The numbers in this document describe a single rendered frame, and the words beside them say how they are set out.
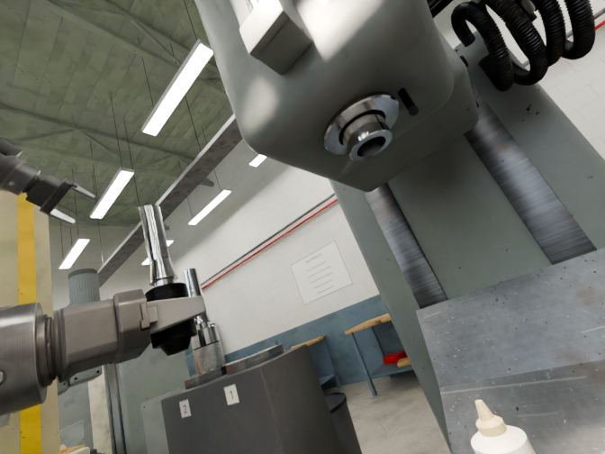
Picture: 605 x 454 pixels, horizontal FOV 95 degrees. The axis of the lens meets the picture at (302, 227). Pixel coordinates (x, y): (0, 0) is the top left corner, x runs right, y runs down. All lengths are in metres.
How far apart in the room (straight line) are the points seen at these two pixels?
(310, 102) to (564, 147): 0.49
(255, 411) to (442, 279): 0.43
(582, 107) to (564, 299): 4.26
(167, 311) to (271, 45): 0.27
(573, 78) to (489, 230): 4.35
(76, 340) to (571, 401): 0.59
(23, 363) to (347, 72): 0.34
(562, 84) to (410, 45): 4.64
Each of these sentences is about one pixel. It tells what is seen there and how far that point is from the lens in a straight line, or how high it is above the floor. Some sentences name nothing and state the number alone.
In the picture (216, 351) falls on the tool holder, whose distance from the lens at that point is 0.53.
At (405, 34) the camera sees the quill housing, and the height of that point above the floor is 1.31.
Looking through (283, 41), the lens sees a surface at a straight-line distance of 0.26.
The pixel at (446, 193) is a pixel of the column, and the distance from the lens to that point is 0.66.
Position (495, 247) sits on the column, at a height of 1.15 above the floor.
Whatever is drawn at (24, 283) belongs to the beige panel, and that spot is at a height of 1.78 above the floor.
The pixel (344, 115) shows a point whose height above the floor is 1.30.
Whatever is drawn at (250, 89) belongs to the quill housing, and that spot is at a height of 1.36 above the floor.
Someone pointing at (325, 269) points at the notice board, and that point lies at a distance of 5.33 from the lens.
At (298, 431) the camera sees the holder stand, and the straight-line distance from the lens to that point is 0.43.
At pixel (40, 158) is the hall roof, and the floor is 6.20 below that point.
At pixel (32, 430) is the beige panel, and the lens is 1.80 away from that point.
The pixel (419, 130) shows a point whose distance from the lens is 0.47.
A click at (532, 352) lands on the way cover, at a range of 0.60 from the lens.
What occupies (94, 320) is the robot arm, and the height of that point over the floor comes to 1.21.
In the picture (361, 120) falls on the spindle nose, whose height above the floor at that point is 1.30.
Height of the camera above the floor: 1.14
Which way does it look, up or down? 19 degrees up
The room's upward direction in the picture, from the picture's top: 21 degrees counter-clockwise
